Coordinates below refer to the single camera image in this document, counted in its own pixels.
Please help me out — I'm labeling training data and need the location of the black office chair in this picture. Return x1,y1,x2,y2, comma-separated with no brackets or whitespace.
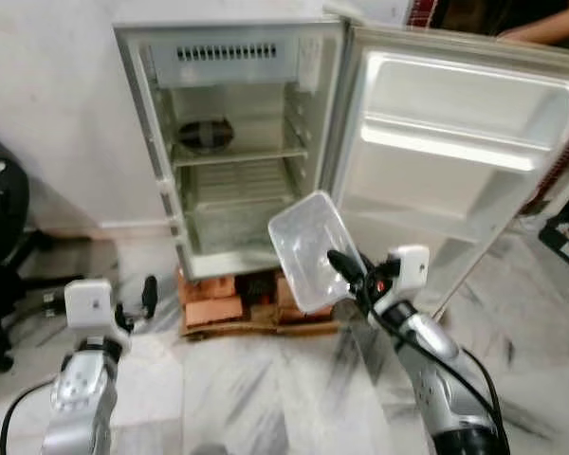
0,131,69,373

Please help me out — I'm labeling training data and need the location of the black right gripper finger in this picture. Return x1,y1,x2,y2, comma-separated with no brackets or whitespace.
326,249,362,282

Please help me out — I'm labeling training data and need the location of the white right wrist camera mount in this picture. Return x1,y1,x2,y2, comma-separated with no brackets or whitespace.
384,245,431,296

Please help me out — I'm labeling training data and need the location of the white fridge cabinet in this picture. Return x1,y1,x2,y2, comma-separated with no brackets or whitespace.
113,17,348,282

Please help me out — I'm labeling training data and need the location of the clear fridge shelf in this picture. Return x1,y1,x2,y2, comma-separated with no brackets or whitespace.
170,146,310,169

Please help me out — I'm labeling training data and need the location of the person black shirt torso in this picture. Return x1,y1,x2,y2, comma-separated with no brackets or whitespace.
434,0,569,53

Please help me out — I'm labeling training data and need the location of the black equipment case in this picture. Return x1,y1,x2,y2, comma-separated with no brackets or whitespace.
538,212,569,267

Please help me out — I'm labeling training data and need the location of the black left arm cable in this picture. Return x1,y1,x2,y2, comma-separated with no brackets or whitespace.
0,377,56,455

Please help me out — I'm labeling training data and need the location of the white fridge door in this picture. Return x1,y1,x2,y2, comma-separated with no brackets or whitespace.
321,4,569,319

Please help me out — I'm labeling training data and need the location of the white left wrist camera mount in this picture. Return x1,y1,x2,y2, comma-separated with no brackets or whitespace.
64,278,135,348

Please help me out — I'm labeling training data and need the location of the wooden base board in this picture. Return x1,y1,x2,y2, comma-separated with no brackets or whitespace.
179,317,348,340

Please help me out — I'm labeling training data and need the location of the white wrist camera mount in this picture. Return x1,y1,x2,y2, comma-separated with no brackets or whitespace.
64,278,135,348
384,245,431,296

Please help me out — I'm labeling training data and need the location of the orange clay brick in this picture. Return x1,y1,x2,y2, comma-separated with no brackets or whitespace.
184,274,237,299
277,277,301,310
182,295,244,326

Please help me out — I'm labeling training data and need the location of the clear plastic container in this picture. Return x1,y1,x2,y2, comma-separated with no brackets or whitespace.
266,190,367,315

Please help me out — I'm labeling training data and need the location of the dark round bowl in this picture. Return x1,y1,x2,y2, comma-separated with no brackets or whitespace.
175,116,236,155

